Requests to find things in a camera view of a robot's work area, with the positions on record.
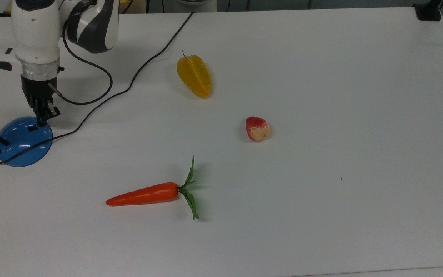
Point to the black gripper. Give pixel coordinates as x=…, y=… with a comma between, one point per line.
x=37, y=89

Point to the blue dome lamp base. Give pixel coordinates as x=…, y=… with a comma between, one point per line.
x=21, y=148

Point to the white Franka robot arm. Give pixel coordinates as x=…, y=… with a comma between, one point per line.
x=37, y=34

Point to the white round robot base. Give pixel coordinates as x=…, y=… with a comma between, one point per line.
x=196, y=4

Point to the orange toy carrot green leaves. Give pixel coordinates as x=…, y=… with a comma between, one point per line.
x=148, y=194

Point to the yellow plastic starfruit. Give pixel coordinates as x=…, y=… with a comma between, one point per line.
x=195, y=75

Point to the red and cream toy peach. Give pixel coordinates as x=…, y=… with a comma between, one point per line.
x=257, y=129

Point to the black table clamp mount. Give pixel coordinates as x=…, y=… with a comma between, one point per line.
x=428, y=10

